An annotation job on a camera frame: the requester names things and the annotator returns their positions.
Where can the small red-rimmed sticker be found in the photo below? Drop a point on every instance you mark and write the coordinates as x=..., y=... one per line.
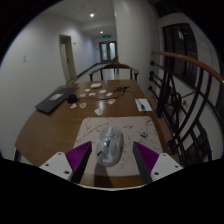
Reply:
x=111, y=101

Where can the glass double door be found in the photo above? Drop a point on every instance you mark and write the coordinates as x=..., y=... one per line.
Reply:
x=108, y=51

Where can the white flat device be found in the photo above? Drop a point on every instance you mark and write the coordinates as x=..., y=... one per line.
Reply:
x=144, y=103

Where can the small white sticker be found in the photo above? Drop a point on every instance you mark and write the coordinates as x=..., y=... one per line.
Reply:
x=109, y=94
x=87, y=90
x=102, y=91
x=91, y=94

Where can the black mouse pad with print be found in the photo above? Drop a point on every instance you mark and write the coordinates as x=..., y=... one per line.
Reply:
x=55, y=100

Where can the clear white computer mouse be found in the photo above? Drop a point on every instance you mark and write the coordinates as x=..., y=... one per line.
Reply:
x=110, y=145

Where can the dark glass window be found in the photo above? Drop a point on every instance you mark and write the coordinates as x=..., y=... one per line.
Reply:
x=185, y=46

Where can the beige side door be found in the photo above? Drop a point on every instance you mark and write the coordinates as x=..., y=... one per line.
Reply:
x=68, y=58

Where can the white wall switch plate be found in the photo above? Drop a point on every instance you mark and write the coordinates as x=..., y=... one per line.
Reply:
x=24, y=59

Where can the green exit sign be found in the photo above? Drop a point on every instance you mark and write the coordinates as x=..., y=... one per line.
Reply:
x=107, y=36

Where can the small orange-rimmed sticker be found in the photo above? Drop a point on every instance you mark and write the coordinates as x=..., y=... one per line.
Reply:
x=82, y=105

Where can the small black box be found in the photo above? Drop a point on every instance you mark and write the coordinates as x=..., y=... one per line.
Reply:
x=72, y=98

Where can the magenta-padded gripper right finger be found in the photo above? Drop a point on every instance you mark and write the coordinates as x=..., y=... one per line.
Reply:
x=148, y=156

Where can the small beige box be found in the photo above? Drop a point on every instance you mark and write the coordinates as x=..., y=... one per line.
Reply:
x=96, y=85

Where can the wooden armchair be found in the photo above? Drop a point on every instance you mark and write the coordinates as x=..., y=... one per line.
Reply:
x=115, y=65

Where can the small beige sticker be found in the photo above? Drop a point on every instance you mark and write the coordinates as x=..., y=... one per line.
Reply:
x=82, y=95
x=73, y=106

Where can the small white card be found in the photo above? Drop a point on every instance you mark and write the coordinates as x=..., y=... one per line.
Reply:
x=98, y=111

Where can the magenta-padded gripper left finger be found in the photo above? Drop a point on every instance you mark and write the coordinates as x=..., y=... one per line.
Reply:
x=78, y=156

